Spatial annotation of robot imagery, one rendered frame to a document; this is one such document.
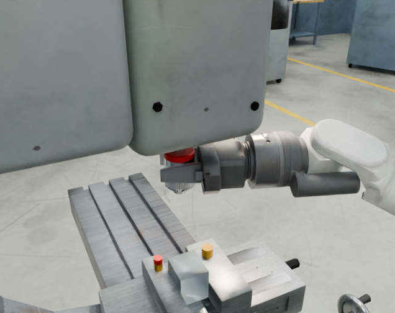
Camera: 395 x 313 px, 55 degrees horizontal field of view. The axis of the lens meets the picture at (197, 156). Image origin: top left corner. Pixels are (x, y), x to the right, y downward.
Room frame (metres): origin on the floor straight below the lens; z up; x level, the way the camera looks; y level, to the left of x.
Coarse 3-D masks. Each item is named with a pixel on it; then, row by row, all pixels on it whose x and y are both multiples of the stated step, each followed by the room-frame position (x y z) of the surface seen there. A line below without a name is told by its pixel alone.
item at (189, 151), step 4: (188, 148) 0.52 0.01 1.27; (192, 148) 0.52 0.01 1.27; (172, 152) 0.51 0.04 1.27; (184, 152) 0.51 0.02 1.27; (188, 152) 0.51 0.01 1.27; (192, 152) 0.51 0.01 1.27; (164, 156) 0.51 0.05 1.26; (168, 156) 0.50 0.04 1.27; (172, 156) 0.49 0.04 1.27; (176, 156) 0.49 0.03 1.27; (180, 156) 0.49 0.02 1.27; (184, 156) 0.49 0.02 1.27; (188, 156) 0.50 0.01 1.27; (192, 156) 0.50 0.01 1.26; (168, 160) 0.50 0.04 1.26; (172, 160) 0.49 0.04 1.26; (176, 160) 0.49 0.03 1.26; (180, 160) 0.49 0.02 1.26; (184, 160) 0.49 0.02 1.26; (188, 160) 0.50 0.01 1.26
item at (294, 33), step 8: (296, 0) 8.05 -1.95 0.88; (304, 0) 8.05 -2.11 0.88; (312, 0) 8.05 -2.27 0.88; (320, 0) 8.13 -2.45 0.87; (296, 8) 8.76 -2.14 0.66; (320, 8) 8.18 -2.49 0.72; (296, 16) 8.74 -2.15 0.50; (296, 24) 8.75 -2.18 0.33; (296, 32) 8.30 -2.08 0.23; (304, 32) 8.30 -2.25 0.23
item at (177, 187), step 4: (164, 160) 0.51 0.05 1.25; (192, 160) 0.50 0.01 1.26; (164, 164) 0.51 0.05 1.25; (168, 164) 0.50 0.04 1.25; (172, 164) 0.49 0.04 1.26; (176, 164) 0.49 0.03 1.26; (180, 164) 0.49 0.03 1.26; (168, 184) 0.50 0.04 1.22; (172, 184) 0.49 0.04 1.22; (176, 184) 0.49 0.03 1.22; (180, 184) 0.49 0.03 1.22; (184, 184) 0.49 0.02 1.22; (188, 184) 0.50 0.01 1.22; (192, 184) 0.50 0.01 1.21; (168, 188) 0.50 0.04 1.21; (172, 188) 0.49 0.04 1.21; (176, 188) 0.49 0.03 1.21; (180, 188) 0.49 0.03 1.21; (184, 188) 0.49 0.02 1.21; (188, 188) 0.50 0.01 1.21
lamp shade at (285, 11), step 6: (276, 0) 0.66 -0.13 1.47; (282, 0) 0.66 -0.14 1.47; (276, 6) 0.65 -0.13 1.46; (282, 6) 0.66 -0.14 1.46; (288, 6) 0.67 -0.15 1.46; (276, 12) 0.65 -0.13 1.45; (282, 12) 0.65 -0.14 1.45; (288, 12) 0.67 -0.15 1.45; (276, 18) 0.65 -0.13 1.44; (282, 18) 0.65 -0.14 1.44; (288, 18) 0.67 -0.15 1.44; (276, 24) 0.65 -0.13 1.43; (282, 24) 0.66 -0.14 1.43
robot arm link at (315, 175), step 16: (288, 144) 0.51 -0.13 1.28; (304, 144) 0.52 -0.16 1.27; (288, 160) 0.49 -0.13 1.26; (304, 160) 0.50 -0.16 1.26; (320, 160) 0.49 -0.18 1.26; (288, 176) 0.49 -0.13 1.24; (304, 176) 0.48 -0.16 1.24; (320, 176) 0.48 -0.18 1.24; (336, 176) 0.49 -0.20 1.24; (352, 176) 0.49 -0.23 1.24; (304, 192) 0.47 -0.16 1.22; (320, 192) 0.47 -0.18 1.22; (336, 192) 0.47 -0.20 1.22; (352, 192) 0.48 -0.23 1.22
